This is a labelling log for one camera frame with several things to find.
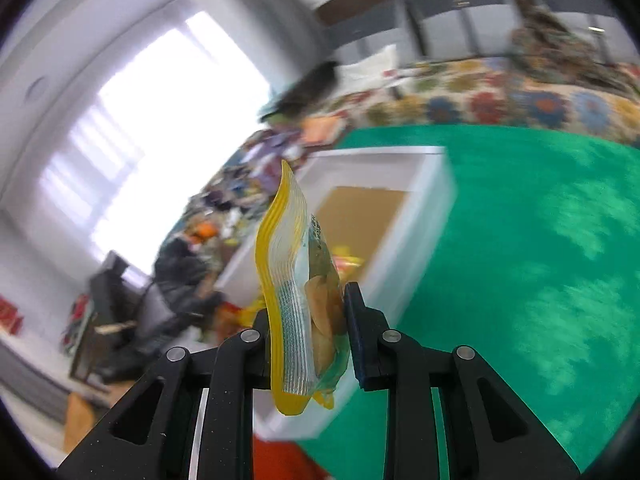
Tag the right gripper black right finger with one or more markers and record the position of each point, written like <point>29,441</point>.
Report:
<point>447,412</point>

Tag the grey pillow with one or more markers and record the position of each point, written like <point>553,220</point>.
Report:
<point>451,30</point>
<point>596,22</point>
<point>386,24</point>

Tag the yellow red peanut snack bag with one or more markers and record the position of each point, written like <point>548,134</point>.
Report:
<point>345,263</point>

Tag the dark floral clothing pile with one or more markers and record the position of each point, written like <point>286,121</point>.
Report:
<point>547,51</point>

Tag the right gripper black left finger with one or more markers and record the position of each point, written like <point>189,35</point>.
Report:
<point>187,404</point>

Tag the grey pillow far left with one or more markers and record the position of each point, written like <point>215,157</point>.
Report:
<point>386,24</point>

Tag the white plastic bag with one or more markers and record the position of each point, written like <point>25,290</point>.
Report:
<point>370,73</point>

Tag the silver yellow-edged snack packet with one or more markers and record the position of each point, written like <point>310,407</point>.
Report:
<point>309,347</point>

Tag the green floral bedspread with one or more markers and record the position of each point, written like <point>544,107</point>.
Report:
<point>537,269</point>

